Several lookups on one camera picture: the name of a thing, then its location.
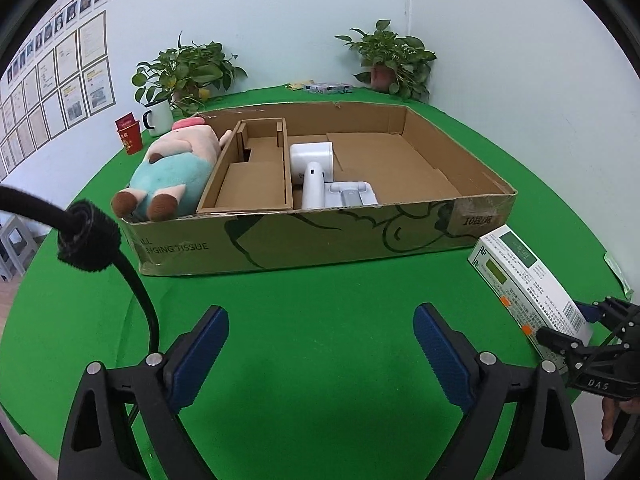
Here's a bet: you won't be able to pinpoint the wall of framed certificates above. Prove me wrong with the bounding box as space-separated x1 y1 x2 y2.
0 10 117 182

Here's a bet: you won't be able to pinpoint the red paper cup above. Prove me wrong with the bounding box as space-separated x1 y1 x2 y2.
115 114 144 155

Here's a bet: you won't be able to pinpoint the potted plant in terracotta pot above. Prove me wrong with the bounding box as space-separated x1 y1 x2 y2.
335 20 437 104

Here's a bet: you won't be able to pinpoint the black cable strap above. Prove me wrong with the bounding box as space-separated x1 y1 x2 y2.
56 200 122 274

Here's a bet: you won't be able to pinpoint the pig plush toy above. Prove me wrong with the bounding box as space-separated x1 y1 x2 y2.
111 115 234 222

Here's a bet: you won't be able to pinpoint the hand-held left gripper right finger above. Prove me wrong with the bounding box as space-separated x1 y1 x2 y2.
412 302 586 480

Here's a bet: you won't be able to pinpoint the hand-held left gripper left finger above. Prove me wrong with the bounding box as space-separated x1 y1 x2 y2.
57 305 231 480

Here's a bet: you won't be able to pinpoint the white enamel mug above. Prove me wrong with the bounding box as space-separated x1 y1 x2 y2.
142 100 175 137

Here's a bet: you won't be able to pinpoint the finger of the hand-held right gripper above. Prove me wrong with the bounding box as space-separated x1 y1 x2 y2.
536 326 592 369
573 296 640 332

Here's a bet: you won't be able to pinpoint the green tablecloth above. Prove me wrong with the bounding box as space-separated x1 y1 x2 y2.
0 82 640 480

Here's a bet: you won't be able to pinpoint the grey plastic stools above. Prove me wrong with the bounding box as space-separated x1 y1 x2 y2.
0 211 42 282

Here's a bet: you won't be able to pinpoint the white handheld vacuum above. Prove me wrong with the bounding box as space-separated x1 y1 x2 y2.
289 142 335 210

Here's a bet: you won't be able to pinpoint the large cardboard box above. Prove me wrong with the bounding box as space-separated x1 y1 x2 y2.
117 101 519 277

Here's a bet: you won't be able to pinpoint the small clear plastic package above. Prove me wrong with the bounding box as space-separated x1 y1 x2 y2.
303 81 354 96

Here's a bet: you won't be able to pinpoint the light green packet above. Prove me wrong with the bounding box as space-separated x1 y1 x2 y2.
602 252 634 294

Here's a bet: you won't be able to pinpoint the person's right hand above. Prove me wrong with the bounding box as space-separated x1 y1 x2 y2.
601 395 621 443

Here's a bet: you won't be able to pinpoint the bushy potted plant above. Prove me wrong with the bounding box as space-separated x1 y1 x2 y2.
131 32 249 117

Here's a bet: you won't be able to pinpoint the long cardboard insert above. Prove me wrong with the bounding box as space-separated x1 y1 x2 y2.
196 117 295 214

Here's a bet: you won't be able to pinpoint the white and green carton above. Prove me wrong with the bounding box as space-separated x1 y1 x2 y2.
467 225 594 377

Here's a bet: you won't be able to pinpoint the black cable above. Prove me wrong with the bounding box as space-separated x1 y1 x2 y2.
0 185 161 428

